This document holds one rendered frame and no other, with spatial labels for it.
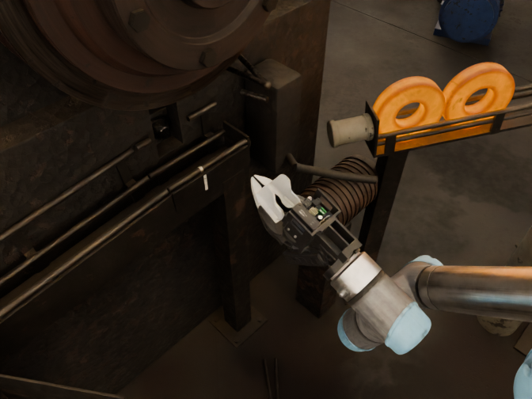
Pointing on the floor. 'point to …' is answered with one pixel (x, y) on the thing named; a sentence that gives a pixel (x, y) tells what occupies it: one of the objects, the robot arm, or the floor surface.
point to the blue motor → (469, 20)
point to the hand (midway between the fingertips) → (256, 184)
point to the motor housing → (320, 291)
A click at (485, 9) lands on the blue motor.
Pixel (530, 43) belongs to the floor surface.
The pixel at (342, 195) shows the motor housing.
